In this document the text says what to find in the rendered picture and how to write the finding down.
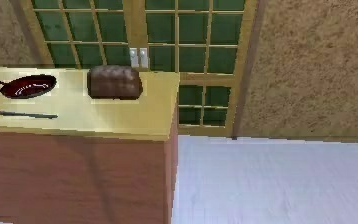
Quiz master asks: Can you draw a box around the dark red frying pan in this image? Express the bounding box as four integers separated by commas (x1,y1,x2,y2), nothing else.
0,74,58,100

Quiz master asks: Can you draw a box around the brown wooden counter cabinet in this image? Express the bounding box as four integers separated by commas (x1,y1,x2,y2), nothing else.
0,66,181,224

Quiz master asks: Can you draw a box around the dark grey knife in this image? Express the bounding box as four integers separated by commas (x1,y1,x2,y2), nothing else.
0,110,59,120

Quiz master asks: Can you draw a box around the brown bread loaf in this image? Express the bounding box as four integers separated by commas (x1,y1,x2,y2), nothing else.
86,64,144,101

